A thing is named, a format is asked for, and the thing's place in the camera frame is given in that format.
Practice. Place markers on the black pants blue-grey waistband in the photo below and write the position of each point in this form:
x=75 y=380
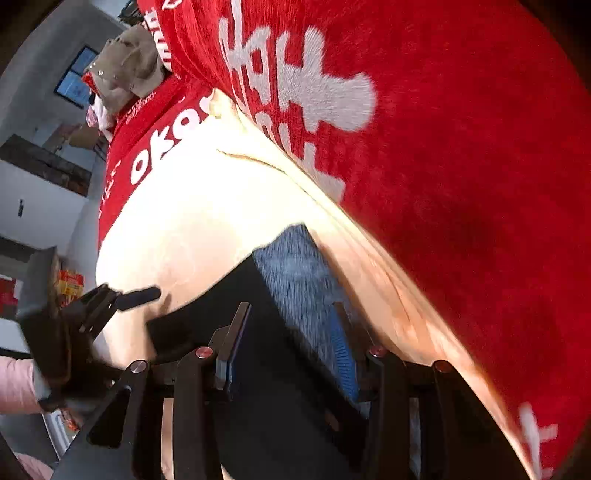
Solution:
x=286 y=350

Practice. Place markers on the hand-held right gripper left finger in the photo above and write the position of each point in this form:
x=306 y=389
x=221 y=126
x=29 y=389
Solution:
x=231 y=360

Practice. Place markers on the red printed blanket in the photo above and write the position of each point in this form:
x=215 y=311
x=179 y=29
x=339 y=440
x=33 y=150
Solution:
x=461 y=161

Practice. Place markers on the taupe studded garment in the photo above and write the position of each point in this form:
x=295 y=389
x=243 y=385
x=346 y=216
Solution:
x=124 y=64

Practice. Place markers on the cream blanket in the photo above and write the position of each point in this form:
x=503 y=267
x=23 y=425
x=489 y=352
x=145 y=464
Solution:
x=194 y=217

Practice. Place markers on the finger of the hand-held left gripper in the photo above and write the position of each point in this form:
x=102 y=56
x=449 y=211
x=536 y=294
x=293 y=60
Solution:
x=138 y=297

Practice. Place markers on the cardboard box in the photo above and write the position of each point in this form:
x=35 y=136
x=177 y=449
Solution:
x=85 y=136

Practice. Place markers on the person's left forearm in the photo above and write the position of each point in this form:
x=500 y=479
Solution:
x=18 y=385

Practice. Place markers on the dark wooden counter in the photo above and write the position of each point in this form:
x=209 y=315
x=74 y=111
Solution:
x=46 y=164

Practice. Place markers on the red and yellow box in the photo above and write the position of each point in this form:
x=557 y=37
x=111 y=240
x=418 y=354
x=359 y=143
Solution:
x=71 y=282

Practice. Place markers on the blue wall picture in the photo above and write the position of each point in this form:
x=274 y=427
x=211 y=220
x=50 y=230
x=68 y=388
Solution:
x=76 y=78

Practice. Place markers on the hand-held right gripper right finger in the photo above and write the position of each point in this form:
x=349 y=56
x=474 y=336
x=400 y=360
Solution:
x=351 y=364

